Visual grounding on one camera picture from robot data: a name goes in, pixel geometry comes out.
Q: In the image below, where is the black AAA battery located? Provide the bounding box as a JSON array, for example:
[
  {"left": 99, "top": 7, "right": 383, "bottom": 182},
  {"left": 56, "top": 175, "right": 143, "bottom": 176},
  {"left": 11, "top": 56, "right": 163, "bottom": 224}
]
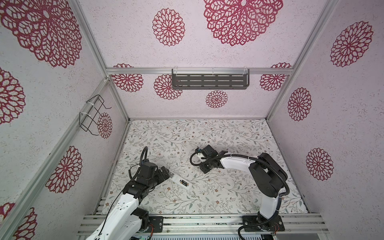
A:
[{"left": 180, "top": 180, "right": 189, "bottom": 187}]

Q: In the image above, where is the white remote control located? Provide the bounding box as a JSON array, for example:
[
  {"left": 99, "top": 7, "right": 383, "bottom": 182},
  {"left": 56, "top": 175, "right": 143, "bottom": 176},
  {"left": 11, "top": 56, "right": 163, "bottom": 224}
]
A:
[{"left": 170, "top": 173, "right": 192, "bottom": 191}]

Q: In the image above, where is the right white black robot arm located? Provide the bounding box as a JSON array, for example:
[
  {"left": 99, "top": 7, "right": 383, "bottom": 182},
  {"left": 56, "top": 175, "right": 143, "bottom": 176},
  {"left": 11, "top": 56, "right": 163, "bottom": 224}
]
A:
[{"left": 190, "top": 145, "right": 290, "bottom": 221}]

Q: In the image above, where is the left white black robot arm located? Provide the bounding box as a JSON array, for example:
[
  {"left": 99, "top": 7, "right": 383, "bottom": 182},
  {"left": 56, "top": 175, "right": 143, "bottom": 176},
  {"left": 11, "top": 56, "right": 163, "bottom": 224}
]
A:
[{"left": 88, "top": 162, "right": 170, "bottom": 240}]

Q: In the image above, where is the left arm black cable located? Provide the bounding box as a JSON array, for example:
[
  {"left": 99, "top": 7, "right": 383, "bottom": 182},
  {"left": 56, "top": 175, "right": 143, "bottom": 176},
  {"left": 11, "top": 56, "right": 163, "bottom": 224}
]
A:
[{"left": 128, "top": 146, "right": 149, "bottom": 181}]

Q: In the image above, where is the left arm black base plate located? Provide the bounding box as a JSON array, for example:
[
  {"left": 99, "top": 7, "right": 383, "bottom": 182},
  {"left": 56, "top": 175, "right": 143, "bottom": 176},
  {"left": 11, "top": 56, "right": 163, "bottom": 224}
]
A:
[{"left": 140, "top": 216, "right": 164, "bottom": 234}]

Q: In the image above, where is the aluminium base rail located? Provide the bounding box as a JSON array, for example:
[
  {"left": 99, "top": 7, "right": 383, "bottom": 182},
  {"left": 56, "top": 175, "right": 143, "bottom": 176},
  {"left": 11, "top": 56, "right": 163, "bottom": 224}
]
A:
[{"left": 77, "top": 212, "right": 330, "bottom": 236}]

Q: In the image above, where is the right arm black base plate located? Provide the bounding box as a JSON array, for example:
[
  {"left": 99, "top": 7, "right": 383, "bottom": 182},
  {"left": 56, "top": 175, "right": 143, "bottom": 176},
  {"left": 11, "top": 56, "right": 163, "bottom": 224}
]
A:
[{"left": 242, "top": 215, "right": 286, "bottom": 232}]

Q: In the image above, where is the grey slotted wall shelf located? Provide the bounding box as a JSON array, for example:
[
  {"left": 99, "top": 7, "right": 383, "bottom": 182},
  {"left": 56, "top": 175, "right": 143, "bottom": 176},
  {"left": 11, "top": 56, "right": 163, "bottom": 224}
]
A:
[{"left": 171, "top": 69, "right": 250, "bottom": 90}]

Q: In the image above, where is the black wire wall basket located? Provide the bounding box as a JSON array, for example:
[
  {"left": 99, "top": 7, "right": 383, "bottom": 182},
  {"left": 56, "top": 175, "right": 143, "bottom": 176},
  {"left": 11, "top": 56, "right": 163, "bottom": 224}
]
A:
[{"left": 79, "top": 95, "right": 113, "bottom": 139}]

